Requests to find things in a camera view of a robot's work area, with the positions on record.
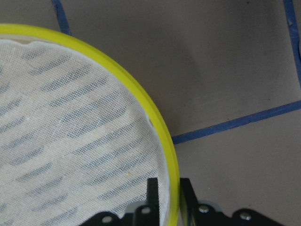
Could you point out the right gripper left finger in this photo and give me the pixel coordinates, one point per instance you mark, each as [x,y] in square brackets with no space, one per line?
[147,214]

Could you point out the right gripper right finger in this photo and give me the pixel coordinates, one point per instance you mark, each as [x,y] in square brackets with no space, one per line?
[188,203]

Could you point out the yellow steamer layer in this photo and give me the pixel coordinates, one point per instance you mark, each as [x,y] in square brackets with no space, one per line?
[150,103]

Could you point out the white steamer cloth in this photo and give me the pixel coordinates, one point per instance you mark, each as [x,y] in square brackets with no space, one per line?
[70,131]

